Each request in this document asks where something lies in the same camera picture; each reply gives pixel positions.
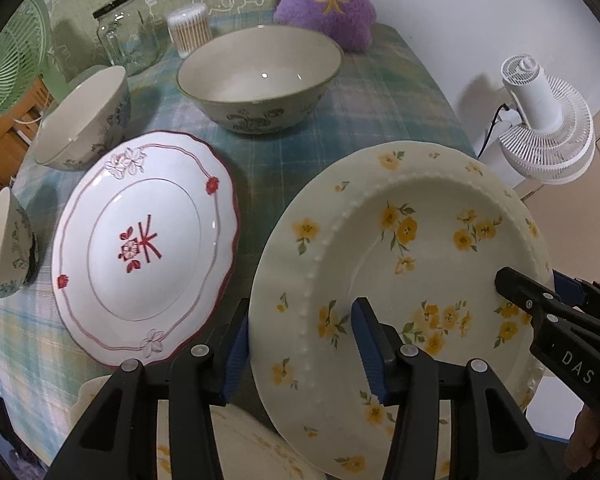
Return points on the cream yellow-flower deep plate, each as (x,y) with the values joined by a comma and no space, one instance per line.
(419,230)

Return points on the white red-flower plate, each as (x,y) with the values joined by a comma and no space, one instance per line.
(144,248)

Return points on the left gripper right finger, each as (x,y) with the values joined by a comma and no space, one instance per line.
(490,436)

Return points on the white floor fan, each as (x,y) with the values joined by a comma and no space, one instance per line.
(554,143)

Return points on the green desk fan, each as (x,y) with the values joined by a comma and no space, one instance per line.
(25,44)

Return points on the glass jar with lid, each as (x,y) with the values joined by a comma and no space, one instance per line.
(127,33)

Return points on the green-rim ceramic bowl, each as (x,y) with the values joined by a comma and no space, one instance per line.
(88,123)
(18,251)
(261,80)

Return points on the beige cabinet door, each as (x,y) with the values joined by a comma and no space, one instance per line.
(569,218)

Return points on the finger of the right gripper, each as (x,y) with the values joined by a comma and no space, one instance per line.
(578,293)
(530,299)

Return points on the cotton swab container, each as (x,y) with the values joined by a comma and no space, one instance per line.
(189,28)

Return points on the large scalloped yellow-flower plate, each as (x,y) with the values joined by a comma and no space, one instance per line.
(246,448)

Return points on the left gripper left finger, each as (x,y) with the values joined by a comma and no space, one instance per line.
(116,436)

